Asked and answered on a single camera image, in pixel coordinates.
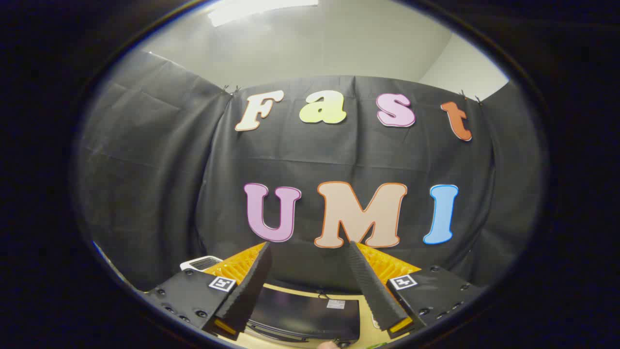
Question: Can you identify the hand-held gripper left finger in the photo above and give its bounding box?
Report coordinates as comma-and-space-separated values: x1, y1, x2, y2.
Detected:
145, 241, 273, 340

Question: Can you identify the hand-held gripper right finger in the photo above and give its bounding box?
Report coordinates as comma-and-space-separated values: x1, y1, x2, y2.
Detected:
346, 240, 485, 340

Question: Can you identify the black toaster oven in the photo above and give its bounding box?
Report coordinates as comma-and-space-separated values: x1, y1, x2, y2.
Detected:
245, 285, 364, 346

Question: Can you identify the white plastic object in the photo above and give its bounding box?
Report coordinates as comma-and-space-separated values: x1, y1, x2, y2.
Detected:
180, 255, 223, 272

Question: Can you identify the black backdrop cloth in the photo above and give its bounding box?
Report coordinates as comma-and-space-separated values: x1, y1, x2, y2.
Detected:
77, 48, 545, 294

